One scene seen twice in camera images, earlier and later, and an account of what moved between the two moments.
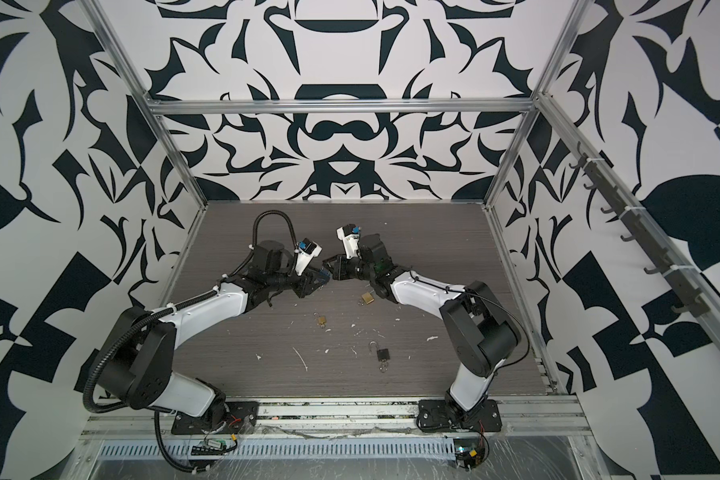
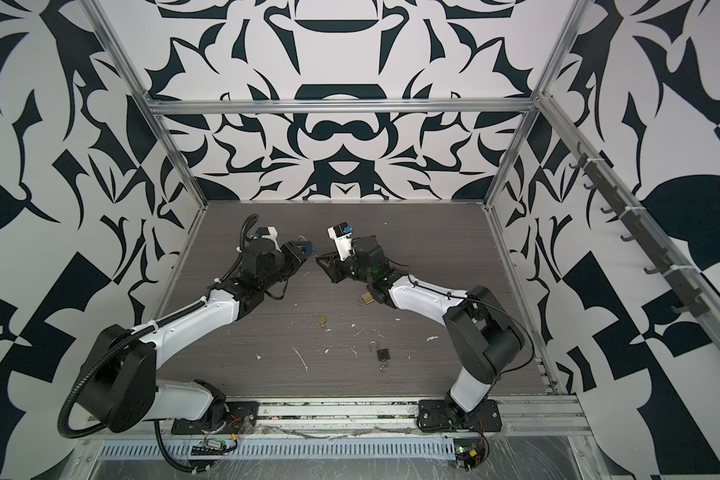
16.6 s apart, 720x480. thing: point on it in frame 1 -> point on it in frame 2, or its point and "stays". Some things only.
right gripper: (341, 268) stays
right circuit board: (469, 450) stays
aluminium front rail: (357, 418) stays
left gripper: (306, 284) -> (293, 254)
